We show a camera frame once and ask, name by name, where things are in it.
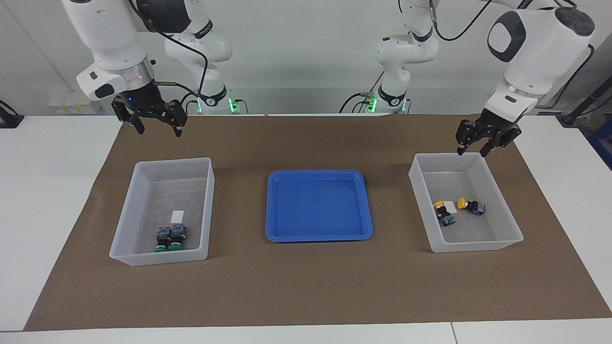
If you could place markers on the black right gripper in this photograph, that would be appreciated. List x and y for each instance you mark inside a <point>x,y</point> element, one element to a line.
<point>143,100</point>

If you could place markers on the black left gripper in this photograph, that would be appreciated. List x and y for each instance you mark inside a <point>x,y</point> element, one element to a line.
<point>495,125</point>

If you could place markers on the yellow push button switch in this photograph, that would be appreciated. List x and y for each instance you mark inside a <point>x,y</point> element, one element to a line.
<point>473,207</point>
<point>447,220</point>

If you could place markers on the green push button switch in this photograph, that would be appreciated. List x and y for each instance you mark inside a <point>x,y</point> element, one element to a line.
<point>162,239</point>
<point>178,238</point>

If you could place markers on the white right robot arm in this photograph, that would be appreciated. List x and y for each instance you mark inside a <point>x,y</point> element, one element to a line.
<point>110,38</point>

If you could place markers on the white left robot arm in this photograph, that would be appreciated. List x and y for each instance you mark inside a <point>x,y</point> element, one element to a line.
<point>540,52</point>

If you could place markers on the white paper label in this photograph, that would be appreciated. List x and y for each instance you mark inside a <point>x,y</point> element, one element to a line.
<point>452,207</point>
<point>177,217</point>

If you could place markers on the translucent white plastic box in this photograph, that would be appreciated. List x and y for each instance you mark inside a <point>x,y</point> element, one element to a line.
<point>158,200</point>
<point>478,234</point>

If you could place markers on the black slanted pole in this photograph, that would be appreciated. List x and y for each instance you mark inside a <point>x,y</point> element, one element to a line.
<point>583,102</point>

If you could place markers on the blue object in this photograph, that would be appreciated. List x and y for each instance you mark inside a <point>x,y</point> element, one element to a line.
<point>602,143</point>

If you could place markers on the black desk object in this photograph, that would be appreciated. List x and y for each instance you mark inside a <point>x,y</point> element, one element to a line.
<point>8,117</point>

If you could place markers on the blue plastic tray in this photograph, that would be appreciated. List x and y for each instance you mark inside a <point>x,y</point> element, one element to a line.
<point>318,205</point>

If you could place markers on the brown table mat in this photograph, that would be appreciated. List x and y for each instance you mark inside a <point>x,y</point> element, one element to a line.
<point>306,286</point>

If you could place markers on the white boxes by wall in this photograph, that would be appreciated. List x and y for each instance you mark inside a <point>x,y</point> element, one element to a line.
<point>74,102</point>

